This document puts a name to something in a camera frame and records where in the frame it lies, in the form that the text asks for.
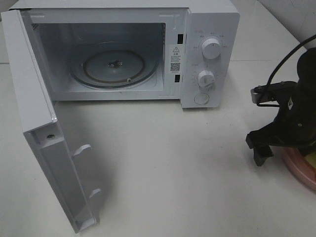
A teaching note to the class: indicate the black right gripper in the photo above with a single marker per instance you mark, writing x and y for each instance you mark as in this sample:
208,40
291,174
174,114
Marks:
294,126

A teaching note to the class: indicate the pink round plate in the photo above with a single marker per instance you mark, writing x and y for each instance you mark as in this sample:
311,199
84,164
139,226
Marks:
297,165

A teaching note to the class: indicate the sandwich with lettuce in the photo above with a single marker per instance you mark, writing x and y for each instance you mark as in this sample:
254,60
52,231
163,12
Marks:
311,161

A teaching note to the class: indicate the round white door button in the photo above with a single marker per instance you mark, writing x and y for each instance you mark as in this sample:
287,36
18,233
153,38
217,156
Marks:
201,99

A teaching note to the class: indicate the white microwave door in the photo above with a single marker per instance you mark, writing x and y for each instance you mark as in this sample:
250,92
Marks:
41,128

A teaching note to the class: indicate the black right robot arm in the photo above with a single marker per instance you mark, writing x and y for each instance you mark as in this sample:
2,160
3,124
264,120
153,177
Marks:
306,85

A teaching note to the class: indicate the lower white timer knob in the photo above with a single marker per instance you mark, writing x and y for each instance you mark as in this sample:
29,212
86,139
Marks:
205,79

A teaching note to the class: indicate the upper white power knob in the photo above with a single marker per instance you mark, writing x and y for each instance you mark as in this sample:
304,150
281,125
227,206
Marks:
211,47

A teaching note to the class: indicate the white microwave oven body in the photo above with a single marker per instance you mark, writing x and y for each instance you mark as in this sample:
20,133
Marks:
66,24

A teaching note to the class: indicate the white warning sticker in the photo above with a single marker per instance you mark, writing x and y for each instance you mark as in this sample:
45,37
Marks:
175,56

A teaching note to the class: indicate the glass microwave turntable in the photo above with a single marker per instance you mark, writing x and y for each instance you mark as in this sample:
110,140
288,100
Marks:
113,64

